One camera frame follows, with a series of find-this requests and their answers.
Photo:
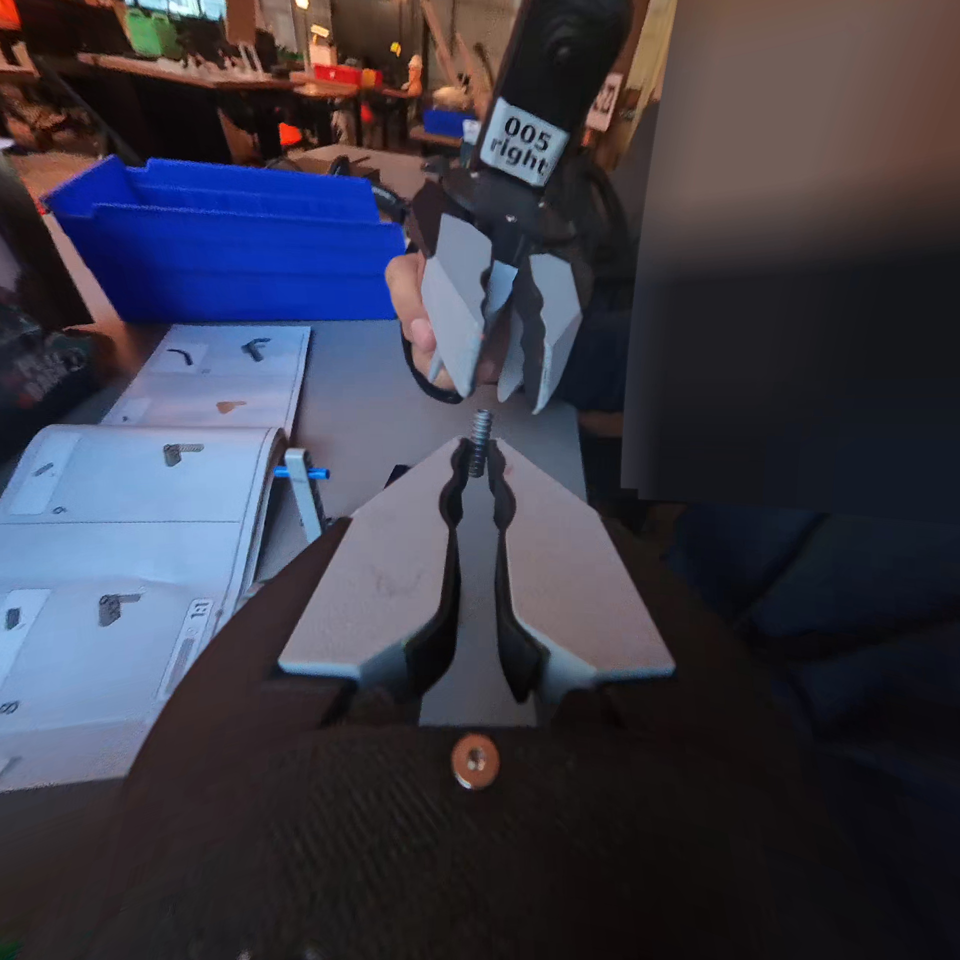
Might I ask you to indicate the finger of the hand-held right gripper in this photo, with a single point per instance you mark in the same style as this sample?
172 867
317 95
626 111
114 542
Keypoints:
559 307
454 300

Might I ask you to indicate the person's right hand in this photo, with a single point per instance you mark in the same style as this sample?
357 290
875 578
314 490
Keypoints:
405 292

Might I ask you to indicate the small blue storage bin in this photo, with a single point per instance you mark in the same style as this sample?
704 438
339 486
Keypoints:
446 124

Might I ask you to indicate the white printed marker sign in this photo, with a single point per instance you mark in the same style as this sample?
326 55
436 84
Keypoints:
606 101

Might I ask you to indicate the large blue storage bin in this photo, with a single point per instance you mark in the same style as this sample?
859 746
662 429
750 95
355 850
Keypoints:
225 255

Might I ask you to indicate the grey and black lego assembly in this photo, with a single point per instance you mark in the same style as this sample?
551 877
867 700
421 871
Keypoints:
304 487

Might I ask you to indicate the red storage bin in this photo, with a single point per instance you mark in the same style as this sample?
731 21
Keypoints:
341 75

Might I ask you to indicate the grey lego shock absorber spring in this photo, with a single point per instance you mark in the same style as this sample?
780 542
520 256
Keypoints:
481 431

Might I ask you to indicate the dark printed cardboard box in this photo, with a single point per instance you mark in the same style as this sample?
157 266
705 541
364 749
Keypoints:
37 360

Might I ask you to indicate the green storage bins on workbench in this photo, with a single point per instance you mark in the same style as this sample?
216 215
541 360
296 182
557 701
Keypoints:
154 34

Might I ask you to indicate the lego instruction booklet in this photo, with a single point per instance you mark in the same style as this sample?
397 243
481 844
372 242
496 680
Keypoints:
112 540

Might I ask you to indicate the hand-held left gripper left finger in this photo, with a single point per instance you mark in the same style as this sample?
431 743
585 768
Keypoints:
375 585

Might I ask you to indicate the long wooden workbench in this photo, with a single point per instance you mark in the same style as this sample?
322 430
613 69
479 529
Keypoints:
187 75

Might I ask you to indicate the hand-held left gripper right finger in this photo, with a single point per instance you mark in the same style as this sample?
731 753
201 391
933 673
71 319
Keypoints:
570 585

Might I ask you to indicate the person's dark clothing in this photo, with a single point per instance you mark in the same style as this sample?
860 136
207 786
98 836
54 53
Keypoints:
825 637

